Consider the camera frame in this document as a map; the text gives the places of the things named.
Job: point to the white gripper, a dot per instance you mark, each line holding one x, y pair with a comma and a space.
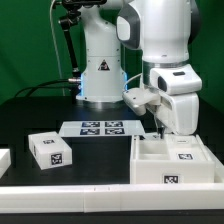
179, 107

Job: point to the white door panel with knob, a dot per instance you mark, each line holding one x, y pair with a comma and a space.
187, 148

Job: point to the white cabinet body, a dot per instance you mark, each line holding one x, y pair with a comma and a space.
150, 164

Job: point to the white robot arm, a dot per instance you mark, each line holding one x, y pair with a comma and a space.
162, 31

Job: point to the white cabinet top block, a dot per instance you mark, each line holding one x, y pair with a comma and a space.
49, 150

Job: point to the white front fence bar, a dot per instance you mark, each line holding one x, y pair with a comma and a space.
111, 198

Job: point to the white left fence block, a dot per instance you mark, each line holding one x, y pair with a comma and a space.
5, 161

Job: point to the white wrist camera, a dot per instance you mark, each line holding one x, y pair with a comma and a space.
137, 99

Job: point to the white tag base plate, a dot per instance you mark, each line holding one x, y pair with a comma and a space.
101, 128

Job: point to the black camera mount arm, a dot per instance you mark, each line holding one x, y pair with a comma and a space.
72, 17

